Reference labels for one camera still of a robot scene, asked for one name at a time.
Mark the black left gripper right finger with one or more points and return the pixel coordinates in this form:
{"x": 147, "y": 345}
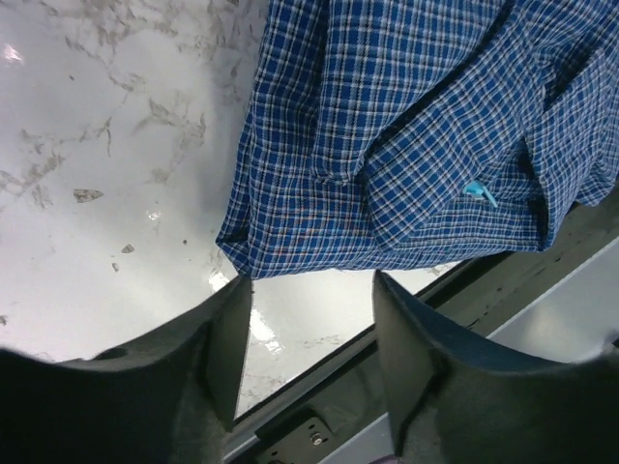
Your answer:
{"x": 454, "y": 396}

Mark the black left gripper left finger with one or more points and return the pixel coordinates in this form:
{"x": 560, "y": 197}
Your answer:
{"x": 168, "y": 396}

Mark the blue checked long sleeve shirt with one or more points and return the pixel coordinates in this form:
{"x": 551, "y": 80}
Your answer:
{"x": 398, "y": 135}

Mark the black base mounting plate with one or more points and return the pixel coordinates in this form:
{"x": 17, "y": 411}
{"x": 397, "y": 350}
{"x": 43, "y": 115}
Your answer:
{"x": 561, "y": 306}

